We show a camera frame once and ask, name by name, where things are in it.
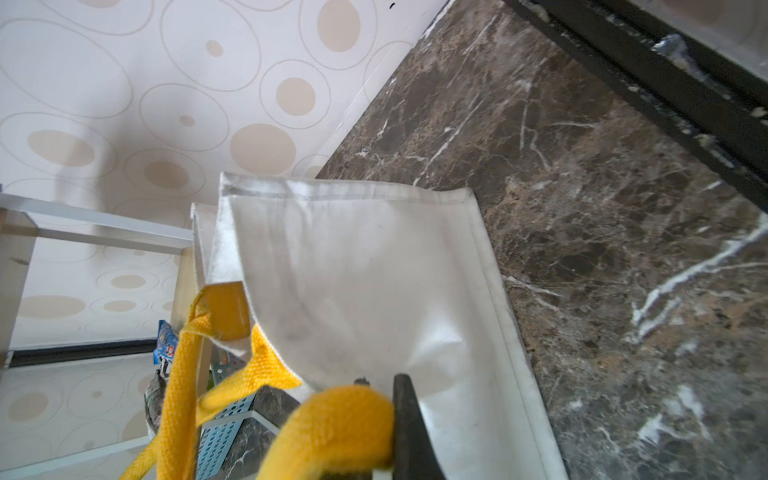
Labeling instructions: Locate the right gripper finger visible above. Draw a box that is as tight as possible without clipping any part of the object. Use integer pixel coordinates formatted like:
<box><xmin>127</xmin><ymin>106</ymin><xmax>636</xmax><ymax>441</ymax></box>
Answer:
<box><xmin>392</xmin><ymin>373</ymin><xmax>446</xmax><ymax>480</ymax></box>

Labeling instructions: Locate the white grocery tote bag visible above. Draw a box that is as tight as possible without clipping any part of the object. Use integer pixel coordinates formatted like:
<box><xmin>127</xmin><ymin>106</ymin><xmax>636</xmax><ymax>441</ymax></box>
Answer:
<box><xmin>119</xmin><ymin>172</ymin><xmax>570</xmax><ymax>480</ymax></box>

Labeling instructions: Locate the blue plastic vegetable basket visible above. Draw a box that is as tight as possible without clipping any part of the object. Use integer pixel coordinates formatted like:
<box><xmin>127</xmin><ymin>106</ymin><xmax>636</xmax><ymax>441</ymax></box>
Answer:
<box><xmin>196</xmin><ymin>347</ymin><xmax>254</xmax><ymax>480</ymax></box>

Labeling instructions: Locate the blue snack packet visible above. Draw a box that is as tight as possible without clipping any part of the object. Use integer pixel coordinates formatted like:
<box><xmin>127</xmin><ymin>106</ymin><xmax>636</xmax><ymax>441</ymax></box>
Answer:
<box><xmin>153</xmin><ymin>320</ymin><xmax>179</xmax><ymax>365</ymax></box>

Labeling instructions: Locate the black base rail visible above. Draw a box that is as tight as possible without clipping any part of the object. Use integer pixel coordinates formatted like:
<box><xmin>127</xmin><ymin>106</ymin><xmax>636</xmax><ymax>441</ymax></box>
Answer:
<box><xmin>508</xmin><ymin>1</ymin><xmax>767</xmax><ymax>210</ymax></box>

